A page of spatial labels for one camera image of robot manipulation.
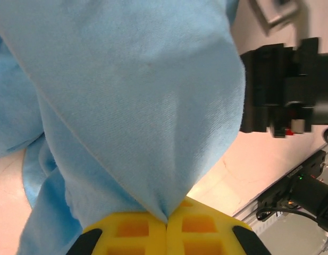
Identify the light blue t-shirt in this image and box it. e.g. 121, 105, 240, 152
0, 0, 247, 255

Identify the thin black cable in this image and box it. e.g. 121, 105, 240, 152
256, 207, 328, 234

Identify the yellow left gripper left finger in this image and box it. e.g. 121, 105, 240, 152
69, 211, 169, 255

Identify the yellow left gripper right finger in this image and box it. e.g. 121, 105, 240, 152
166, 196, 270, 255

